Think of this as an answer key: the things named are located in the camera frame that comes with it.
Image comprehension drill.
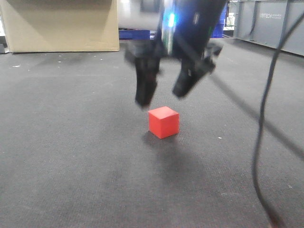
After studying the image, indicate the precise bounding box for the grey metal cabinet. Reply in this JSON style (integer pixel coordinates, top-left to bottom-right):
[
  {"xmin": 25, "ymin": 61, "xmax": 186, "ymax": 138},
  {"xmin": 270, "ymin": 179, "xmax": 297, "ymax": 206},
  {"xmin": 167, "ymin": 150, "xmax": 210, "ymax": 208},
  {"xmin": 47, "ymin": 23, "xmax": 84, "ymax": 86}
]
[{"xmin": 231, "ymin": 0, "xmax": 304, "ymax": 48}]

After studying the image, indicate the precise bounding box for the large cardboard box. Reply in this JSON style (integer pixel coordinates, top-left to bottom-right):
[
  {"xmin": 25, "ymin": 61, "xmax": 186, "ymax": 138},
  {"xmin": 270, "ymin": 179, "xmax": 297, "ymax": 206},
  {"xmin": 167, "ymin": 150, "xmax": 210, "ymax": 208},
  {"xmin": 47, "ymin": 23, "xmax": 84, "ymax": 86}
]
[{"xmin": 0, "ymin": 0, "xmax": 120, "ymax": 53}]

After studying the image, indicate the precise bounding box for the red magnetic cube block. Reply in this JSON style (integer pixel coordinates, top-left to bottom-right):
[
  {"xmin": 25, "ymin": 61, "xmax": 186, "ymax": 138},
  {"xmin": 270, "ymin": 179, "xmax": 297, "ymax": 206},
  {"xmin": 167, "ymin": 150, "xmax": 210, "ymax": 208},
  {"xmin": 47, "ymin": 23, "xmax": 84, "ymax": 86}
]
[{"xmin": 148, "ymin": 106, "xmax": 180, "ymax": 139}]

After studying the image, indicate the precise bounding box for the black hanging cable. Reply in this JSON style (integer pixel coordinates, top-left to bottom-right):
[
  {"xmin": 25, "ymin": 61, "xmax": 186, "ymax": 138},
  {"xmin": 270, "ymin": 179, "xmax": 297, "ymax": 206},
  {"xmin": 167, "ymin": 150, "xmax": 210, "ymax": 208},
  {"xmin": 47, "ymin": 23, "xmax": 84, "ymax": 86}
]
[{"xmin": 251, "ymin": 9, "xmax": 304, "ymax": 228}]

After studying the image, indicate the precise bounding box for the blue crate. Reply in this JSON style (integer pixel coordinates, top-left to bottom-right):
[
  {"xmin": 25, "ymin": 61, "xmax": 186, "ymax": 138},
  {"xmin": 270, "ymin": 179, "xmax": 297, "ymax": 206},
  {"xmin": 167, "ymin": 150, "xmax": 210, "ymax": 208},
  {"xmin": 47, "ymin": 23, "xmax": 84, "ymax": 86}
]
[{"xmin": 211, "ymin": 4, "xmax": 228, "ymax": 38}]

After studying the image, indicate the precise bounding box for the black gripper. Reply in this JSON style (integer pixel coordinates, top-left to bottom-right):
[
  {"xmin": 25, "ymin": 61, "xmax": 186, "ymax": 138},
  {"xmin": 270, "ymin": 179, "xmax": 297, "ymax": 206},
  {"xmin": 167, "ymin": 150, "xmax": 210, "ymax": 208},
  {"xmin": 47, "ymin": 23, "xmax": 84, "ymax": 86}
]
[{"xmin": 124, "ymin": 0, "xmax": 227, "ymax": 106}]

